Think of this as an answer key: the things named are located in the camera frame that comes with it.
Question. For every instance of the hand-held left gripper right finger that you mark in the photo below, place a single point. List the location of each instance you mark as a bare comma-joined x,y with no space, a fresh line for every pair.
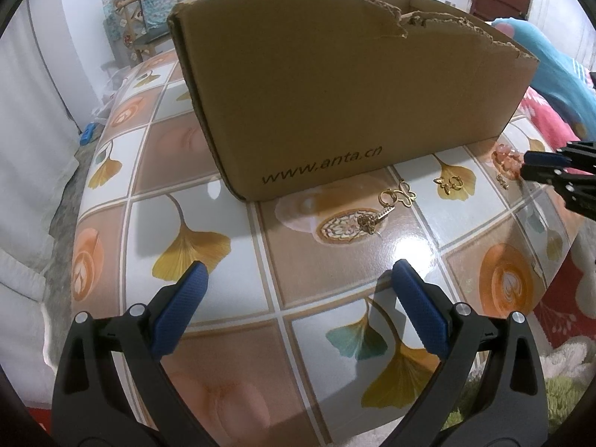
419,305

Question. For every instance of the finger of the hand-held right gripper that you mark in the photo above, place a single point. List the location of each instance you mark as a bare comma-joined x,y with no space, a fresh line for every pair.
547,158
540,173

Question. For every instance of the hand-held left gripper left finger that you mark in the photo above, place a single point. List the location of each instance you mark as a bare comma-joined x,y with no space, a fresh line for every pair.
181,305

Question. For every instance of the gold hoop earring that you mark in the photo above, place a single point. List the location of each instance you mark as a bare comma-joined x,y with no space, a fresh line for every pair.
449,184

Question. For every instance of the gold butterfly earring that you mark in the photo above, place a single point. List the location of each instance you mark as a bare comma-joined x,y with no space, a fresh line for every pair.
396,195

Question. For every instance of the brown cardboard box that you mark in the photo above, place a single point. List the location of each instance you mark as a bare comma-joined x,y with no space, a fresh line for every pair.
326,102

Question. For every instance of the small gold earring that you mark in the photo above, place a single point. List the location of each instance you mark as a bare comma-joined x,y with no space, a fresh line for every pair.
503,181

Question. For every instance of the blue plush pillow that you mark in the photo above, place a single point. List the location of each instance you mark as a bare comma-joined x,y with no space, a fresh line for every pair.
554,65

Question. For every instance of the rhinestone bar earring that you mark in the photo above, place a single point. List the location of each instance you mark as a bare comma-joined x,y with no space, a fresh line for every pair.
377,219

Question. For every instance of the white fluffy cloth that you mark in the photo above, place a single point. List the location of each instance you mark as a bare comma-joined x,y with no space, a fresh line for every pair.
570,354

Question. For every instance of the green fluffy cloth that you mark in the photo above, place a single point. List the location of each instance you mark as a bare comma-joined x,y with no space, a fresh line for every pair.
558,409

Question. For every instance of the small blue toy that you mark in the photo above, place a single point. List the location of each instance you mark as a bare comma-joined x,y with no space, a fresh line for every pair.
89,133

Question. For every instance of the white curtain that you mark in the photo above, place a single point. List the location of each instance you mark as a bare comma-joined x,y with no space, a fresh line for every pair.
32,149

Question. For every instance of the wooden chair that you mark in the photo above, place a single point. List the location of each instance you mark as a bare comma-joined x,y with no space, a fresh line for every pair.
149,23

